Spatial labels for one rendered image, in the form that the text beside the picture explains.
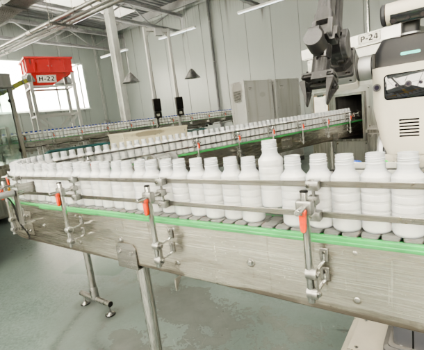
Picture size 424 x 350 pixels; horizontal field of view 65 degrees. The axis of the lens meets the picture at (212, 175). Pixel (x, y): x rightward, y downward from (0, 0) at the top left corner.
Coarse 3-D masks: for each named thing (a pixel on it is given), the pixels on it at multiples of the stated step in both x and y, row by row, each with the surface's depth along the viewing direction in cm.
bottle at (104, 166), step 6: (102, 162) 116; (108, 162) 118; (102, 168) 116; (108, 168) 117; (102, 174) 116; (108, 174) 116; (102, 186) 117; (108, 186) 117; (102, 192) 117; (108, 192) 117; (108, 204) 118; (114, 204) 118
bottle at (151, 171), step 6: (150, 162) 103; (156, 162) 104; (150, 168) 103; (156, 168) 104; (144, 174) 104; (150, 174) 103; (156, 174) 103; (150, 186) 103; (156, 186) 103; (156, 198) 104; (156, 204) 104; (156, 210) 104; (162, 210) 105
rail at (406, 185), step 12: (60, 180) 131; (84, 180) 121; (96, 180) 117; (108, 180) 113; (120, 180) 109; (132, 180) 106; (144, 180) 103; (168, 180) 97; (180, 180) 94; (192, 180) 92; (204, 180) 89; (216, 180) 87; (228, 180) 85; (240, 180) 83; (252, 180) 81; (264, 180) 79; (36, 192) 144; (48, 192) 139; (180, 204) 96; (192, 204) 94; (204, 204) 91; (216, 204) 89; (324, 216) 72; (336, 216) 71; (348, 216) 69; (360, 216) 68; (372, 216) 67; (384, 216) 65
